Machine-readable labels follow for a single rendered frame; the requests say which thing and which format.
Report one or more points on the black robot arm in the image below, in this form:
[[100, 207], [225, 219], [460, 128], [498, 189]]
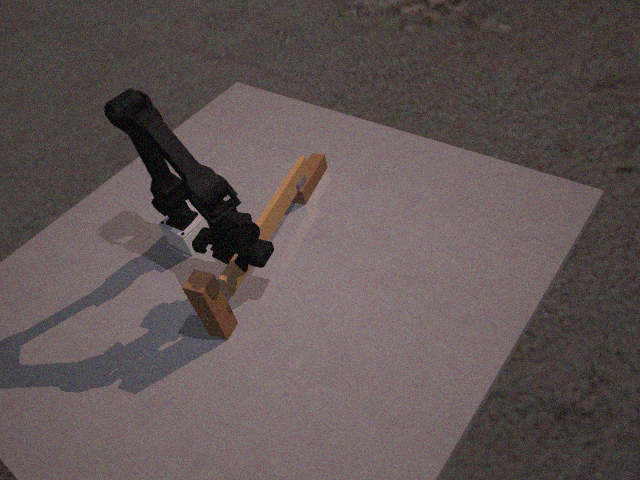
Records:
[[134, 114]]

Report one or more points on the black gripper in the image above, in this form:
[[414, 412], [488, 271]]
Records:
[[224, 249]]

